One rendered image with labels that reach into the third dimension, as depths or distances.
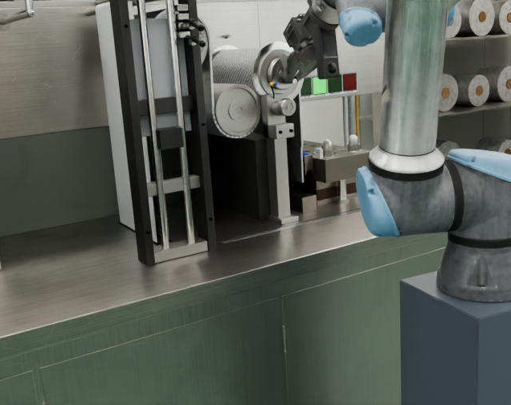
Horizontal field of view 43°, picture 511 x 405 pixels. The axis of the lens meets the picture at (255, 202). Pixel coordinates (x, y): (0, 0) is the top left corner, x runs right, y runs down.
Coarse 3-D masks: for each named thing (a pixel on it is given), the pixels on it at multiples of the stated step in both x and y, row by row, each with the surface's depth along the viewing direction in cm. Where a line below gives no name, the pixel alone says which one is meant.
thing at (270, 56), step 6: (270, 54) 152; (276, 54) 153; (288, 54) 155; (264, 60) 152; (270, 60) 153; (264, 66) 152; (264, 72) 152; (264, 78) 153; (264, 84) 153; (294, 84) 157; (264, 90) 154; (270, 90) 154; (276, 90) 155; (282, 90) 156; (288, 90) 157; (294, 90) 158
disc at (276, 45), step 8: (264, 48) 152; (272, 48) 153; (280, 48) 154; (288, 48) 155; (256, 56) 151; (256, 64) 151; (256, 72) 152; (256, 80) 152; (256, 88) 153; (296, 88) 158; (288, 96) 158
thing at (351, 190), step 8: (288, 184) 181; (296, 184) 177; (304, 184) 174; (312, 184) 171; (320, 184) 170; (328, 184) 171; (336, 184) 173; (352, 184) 176; (312, 192) 172; (320, 192) 171; (328, 192) 172; (336, 192) 173; (352, 192) 176; (320, 200) 171; (328, 200) 172
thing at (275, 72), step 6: (276, 60) 152; (270, 66) 152; (276, 66) 152; (282, 66) 153; (270, 72) 152; (276, 72) 152; (282, 72) 153; (270, 78) 152; (276, 78) 153; (282, 78) 154; (282, 84) 154; (288, 84) 155
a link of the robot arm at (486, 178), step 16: (448, 160) 105; (464, 160) 102; (480, 160) 100; (496, 160) 100; (464, 176) 101; (480, 176) 101; (496, 176) 100; (464, 192) 100; (480, 192) 100; (496, 192) 101; (464, 208) 101; (480, 208) 101; (496, 208) 101; (464, 224) 103; (480, 224) 102; (496, 224) 102
